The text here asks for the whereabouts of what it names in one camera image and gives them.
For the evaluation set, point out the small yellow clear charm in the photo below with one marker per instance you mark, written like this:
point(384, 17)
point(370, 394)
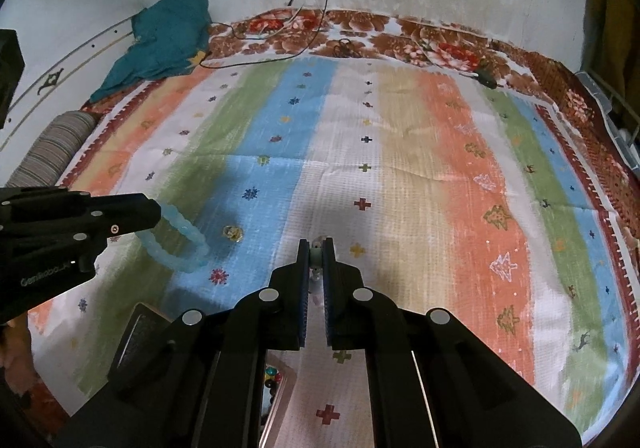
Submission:
point(231, 232)

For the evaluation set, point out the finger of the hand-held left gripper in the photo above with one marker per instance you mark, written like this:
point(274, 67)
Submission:
point(40, 194)
point(130, 215)

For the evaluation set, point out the striped pastel cloth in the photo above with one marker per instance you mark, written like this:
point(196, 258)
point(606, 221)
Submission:
point(400, 152)

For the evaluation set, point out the teal cloth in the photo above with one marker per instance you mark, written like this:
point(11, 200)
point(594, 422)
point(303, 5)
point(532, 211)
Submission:
point(165, 32)

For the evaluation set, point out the white metal rack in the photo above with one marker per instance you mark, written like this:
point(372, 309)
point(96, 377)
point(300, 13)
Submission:
point(607, 102)

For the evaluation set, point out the mustard hanging garment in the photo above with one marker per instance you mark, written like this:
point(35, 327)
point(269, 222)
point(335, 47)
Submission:
point(612, 7)

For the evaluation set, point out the small black device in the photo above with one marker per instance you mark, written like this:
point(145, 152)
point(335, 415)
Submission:
point(486, 78)

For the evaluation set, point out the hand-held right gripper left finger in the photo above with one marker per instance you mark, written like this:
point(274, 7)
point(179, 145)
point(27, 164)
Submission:
point(302, 298)

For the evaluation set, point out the grey striped bolster pillow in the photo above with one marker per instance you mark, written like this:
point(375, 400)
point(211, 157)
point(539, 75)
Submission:
point(50, 150)

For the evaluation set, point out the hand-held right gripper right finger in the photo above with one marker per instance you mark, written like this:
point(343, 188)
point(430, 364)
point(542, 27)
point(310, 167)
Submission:
point(327, 298)

